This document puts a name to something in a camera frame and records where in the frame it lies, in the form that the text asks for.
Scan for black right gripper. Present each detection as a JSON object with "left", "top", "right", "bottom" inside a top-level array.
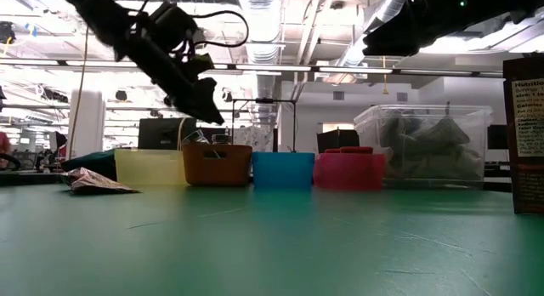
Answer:
[{"left": 363, "top": 0, "right": 507, "bottom": 58}]

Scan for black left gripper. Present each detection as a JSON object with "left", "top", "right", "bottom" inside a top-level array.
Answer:
[{"left": 127, "top": 30, "right": 225, "bottom": 126}]

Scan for brown spice packet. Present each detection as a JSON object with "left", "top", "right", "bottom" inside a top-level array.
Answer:
[
  {"left": 502, "top": 55, "right": 544, "bottom": 215},
  {"left": 61, "top": 167, "right": 140, "bottom": 195}
]

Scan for orange plastic bin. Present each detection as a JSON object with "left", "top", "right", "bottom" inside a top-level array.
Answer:
[{"left": 182, "top": 142, "right": 254, "bottom": 187}]

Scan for long ceiling light bar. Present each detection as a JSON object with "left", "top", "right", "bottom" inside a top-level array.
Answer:
[{"left": 0, "top": 60, "right": 505, "bottom": 76}]

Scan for clear plastic storage box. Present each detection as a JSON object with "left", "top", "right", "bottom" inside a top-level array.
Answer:
[{"left": 353, "top": 103, "right": 494, "bottom": 191}]

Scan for yellow plastic bin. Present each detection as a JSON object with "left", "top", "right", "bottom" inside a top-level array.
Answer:
[{"left": 113, "top": 148, "right": 190, "bottom": 187}]

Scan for grey cloths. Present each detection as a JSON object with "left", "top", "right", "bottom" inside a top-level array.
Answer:
[{"left": 377, "top": 116, "right": 485, "bottom": 182}]

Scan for blue plastic bin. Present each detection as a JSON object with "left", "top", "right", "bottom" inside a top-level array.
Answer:
[{"left": 251, "top": 151, "right": 316, "bottom": 190}]

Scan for white building column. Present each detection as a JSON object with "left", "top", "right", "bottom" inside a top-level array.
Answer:
[{"left": 69, "top": 89, "right": 106, "bottom": 159}]

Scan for black monitor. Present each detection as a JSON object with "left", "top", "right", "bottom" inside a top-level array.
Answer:
[
  {"left": 487, "top": 124, "right": 510, "bottom": 151},
  {"left": 316, "top": 128, "right": 361, "bottom": 155}
]

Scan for dark green cloth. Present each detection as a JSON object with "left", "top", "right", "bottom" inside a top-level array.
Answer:
[{"left": 60, "top": 149, "right": 118, "bottom": 182}]

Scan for pink plastic bin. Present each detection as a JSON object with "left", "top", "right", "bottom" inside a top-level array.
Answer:
[{"left": 313, "top": 152, "right": 387, "bottom": 191}]

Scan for green table mat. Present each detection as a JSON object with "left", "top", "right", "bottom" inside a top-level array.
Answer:
[{"left": 0, "top": 183, "right": 544, "bottom": 296}]

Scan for silver ceiling duct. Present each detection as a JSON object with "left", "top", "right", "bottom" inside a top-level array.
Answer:
[
  {"left": 335, "top": 0, "right": 409, "bottom": 71},
  {"left": 237, "top": 0, "right": 284, "bottom": 100}
]

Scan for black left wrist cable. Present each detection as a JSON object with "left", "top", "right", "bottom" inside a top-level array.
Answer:
[{"left": 186, "top": 9, "right": 250, "bottom": 48}]

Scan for yellow cable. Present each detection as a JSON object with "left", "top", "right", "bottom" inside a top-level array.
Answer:
[{"left": 67, "top": 26, "right": 90, "bottom": 159}]

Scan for black hose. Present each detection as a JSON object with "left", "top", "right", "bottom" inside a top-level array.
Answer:
[{"left": 0, "top": 153, "right": 22, "bottom": 173}]

